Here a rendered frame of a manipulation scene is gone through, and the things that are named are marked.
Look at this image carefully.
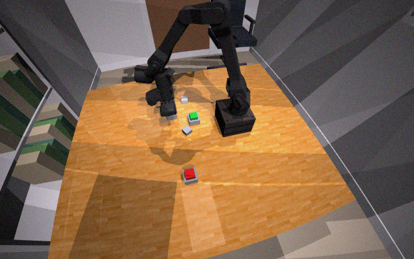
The red button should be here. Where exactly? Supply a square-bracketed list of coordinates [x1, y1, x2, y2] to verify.
[182, 167, 198, 185]

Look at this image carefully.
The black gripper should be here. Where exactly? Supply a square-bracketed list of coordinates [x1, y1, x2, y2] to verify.
[157, 82, 177, 117]

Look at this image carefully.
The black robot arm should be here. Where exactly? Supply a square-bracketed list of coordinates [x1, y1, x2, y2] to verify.
[134, 0, 250, 119]

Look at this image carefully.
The green button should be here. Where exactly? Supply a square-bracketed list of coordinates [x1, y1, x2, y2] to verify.
[188, 112, 201, 126]

